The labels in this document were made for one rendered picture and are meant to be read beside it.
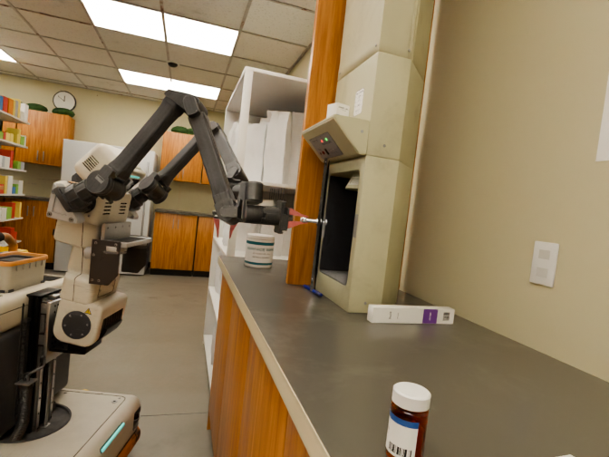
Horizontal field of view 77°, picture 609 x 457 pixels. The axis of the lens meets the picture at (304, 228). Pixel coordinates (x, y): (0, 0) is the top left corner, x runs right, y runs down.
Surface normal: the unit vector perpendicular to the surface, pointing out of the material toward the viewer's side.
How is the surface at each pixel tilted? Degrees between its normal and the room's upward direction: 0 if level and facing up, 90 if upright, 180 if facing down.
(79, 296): 90
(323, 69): 90
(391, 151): 90
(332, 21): 90
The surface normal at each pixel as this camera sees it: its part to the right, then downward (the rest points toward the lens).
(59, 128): 0.29, 0.08
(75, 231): 0.02, 0.05
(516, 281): -0.95, -0.09
